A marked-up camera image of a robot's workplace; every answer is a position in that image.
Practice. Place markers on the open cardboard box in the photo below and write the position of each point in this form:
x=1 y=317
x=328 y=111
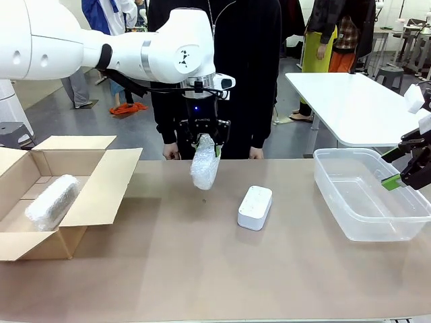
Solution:
x=94 y=202

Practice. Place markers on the mannequin with grey trousers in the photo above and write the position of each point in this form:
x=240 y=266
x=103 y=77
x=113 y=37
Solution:
x=77 y=87

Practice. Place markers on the grey sewing machine workbench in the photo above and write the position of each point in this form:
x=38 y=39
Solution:
x=409 y=32

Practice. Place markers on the white and blue jacket figure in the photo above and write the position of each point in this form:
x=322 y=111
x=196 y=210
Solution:
x=116 y=17

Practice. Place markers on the clear plastic container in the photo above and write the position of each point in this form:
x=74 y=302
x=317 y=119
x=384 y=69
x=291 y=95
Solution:
x=353 y=202

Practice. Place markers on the background person yellow apron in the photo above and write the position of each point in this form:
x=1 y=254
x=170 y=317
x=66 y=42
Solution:
x=318 y=50

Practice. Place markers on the person's left hand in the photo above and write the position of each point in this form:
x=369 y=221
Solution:
x=256 y=153

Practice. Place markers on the person in black hoodie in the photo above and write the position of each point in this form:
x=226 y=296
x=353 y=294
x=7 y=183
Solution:
x=249 y=67

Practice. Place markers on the background person orange trousers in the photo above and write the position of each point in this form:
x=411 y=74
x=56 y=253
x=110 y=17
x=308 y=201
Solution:
x=343 y=50

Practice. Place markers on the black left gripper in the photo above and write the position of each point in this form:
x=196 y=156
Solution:
x=201 y=114

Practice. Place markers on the white unwrapped clock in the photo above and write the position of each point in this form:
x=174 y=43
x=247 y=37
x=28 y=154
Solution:
x=255 y=208

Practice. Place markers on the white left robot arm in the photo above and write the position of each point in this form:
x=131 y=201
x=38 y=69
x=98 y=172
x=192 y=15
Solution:
x=67 y=40

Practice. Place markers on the bubble-wrapped clock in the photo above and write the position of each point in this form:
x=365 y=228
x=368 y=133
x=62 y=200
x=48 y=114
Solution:
x=50 y=203
x=204 y=166

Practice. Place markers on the grey plastic stool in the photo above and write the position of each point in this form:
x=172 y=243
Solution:
x=390 y=75

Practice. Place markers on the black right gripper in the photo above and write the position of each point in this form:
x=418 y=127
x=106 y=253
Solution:
x=426 y=168

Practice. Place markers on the grey metal stool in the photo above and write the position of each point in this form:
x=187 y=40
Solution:
x=13 y=133

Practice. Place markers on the person's right hand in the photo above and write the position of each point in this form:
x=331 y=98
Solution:
x=171 y=152

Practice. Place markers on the white side table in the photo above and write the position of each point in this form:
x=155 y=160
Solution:
x=353 y=107

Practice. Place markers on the orange cloth on floor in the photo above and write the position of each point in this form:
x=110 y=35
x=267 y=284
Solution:
x=126 y=108

